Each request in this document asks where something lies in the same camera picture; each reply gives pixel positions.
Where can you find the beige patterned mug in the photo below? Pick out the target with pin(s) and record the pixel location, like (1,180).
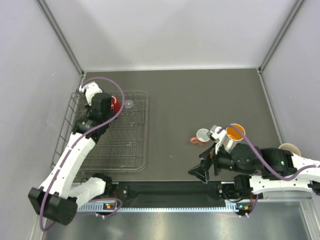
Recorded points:
(291,148)

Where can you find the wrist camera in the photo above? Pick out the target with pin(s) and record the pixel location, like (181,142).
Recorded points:
(218,135)
(90,90)

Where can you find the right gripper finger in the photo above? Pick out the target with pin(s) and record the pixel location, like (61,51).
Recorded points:
(200,171)
(208,154)

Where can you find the white mug orange inside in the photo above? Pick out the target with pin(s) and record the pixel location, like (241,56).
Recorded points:
(233,136)

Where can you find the red mug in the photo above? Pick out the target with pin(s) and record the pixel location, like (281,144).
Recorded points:
(115,104)

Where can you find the grey wire dish rack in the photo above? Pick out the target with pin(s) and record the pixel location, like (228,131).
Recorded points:
(123,147)

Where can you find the clear plastic cup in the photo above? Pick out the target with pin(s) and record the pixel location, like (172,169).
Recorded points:
(128,104)

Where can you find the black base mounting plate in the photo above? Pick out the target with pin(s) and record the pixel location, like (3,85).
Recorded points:
(174,194)

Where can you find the aluminium frame rail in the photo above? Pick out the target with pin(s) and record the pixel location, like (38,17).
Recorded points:
(112,205)

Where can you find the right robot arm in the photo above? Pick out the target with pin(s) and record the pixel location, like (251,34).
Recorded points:
(260,170)

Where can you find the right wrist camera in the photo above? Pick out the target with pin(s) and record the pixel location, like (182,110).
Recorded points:
(218,135)

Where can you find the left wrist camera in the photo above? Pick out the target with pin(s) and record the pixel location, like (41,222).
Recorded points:
(90,90)

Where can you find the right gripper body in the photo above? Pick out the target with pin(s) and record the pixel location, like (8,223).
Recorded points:
(223,160)

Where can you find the small pink mug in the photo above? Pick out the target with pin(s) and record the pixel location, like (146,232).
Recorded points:
(201,137)

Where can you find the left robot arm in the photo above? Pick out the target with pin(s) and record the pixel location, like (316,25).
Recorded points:
(75,155)

